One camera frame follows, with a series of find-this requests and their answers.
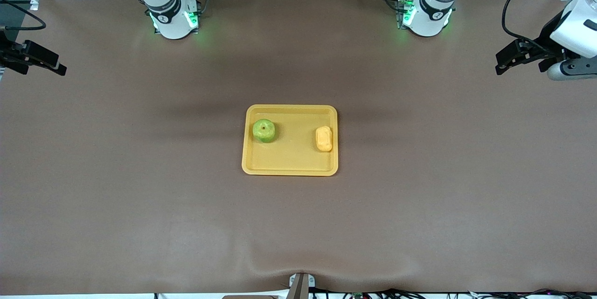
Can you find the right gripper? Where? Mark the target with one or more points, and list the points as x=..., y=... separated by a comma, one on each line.
x=10, y=52

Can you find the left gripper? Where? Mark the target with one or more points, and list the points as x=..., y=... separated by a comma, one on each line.
x=546, y=37

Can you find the green apple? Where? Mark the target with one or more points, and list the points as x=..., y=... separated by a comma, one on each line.
x=264, y=131

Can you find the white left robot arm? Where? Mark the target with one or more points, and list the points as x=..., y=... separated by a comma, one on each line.
x=429, y=19

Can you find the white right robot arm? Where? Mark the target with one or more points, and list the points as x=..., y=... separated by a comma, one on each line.
x=172, y=24

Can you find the yellow plastic tray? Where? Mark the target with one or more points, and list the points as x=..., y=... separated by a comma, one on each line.
x=294, y=159

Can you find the brown table mat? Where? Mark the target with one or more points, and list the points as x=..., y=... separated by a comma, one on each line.
x=298, y=224

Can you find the grey metal table clamp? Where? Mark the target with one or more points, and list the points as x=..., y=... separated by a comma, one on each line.
x=301, y=285

